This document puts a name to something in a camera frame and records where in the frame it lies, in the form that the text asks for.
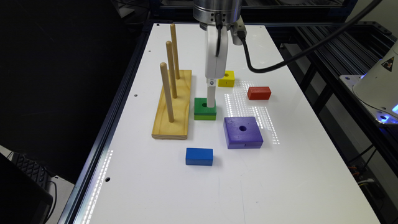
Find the blue rectangular block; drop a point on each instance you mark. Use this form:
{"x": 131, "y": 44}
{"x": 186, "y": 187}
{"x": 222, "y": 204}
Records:
{"x": 199, "y": 156}

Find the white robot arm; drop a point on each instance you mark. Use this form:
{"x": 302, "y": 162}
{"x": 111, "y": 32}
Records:
{"x": 217, "y": 18}

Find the far wooden peg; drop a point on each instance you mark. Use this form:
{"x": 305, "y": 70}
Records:
{"x": 175, "y": 50}

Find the yellow block with hole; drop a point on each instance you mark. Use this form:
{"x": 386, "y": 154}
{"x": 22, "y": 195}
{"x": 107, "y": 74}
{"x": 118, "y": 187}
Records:
{"x": 228, "y": 80}

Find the near wooden peg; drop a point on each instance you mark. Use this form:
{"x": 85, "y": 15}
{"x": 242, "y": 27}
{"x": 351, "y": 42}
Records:
{"x": 167, "y": 93}

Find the black monitor corner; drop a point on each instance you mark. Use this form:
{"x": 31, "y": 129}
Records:
{"x": 22, "y": 200}

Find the red rectangular block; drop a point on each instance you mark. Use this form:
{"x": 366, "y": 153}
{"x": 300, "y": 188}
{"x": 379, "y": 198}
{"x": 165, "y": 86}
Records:
{"x": 259, "y": 93}

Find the black keyboard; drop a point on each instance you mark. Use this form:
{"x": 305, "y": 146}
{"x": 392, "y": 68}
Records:
{"x": 34, "y": 171}

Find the middle wooden peg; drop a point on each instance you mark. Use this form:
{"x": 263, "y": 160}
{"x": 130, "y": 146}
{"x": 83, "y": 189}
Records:
{"x": 170, "y": 58}

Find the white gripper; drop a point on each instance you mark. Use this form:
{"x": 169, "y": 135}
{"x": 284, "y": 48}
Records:
{"x": 215, "y": 60}

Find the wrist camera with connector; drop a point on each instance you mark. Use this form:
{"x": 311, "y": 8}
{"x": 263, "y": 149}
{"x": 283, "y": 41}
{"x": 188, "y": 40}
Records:
{"x": 238, "y": 31}

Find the purple square block with hole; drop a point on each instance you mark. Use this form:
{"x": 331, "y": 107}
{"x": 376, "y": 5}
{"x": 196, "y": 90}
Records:
{"x": 242, "y": 133}

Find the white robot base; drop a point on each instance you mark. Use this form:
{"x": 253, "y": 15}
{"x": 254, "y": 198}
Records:
{"x": 377, "y": 89}

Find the wooden peg board base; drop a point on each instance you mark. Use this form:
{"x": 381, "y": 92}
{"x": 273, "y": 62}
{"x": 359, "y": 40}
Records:
{"x": 178, "y": 129}

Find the wooden peg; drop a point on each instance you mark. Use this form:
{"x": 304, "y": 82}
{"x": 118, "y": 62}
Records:
{"x": 167, "y": 93}
{"x": 170, "y": 58}
{"x": 175, "y": 50}

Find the black aluminium table frame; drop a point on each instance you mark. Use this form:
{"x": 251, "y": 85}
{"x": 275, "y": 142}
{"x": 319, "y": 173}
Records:
{"x": 83, "y": 198}

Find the green block with hole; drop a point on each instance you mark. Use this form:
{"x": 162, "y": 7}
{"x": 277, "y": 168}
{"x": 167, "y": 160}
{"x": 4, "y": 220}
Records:
{"x": 202, "y": 112}

